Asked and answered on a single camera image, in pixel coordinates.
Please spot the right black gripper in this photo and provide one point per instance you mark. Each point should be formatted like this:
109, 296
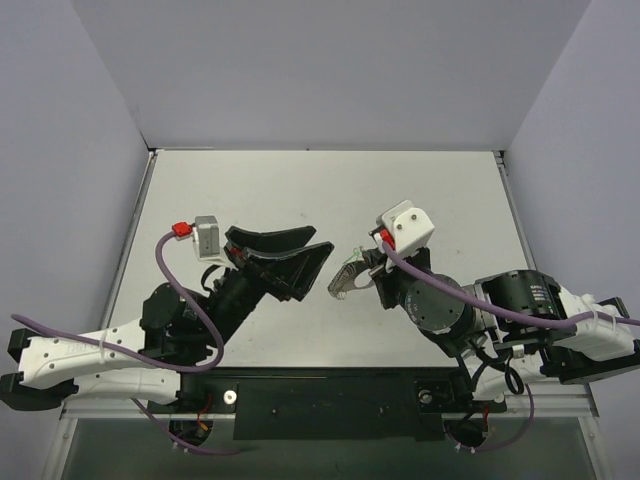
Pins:
378, 270

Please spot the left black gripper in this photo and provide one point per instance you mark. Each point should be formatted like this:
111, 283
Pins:
267, 272

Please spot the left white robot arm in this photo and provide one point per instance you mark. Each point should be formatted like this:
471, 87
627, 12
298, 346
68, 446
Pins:
214, 282

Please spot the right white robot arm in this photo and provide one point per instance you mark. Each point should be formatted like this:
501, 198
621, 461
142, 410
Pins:
522, 326

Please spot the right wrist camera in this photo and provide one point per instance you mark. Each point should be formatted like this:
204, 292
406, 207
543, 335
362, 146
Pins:
405, 227

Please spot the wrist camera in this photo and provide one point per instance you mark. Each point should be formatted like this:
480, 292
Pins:
405, 227
206, 240

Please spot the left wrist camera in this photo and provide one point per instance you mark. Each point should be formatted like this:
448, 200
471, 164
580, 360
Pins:
206, 240

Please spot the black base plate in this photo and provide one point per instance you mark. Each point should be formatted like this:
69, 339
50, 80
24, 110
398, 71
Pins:
330, 403

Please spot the aluminium table frame rail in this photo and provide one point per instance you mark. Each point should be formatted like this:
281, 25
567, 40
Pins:
66, 428

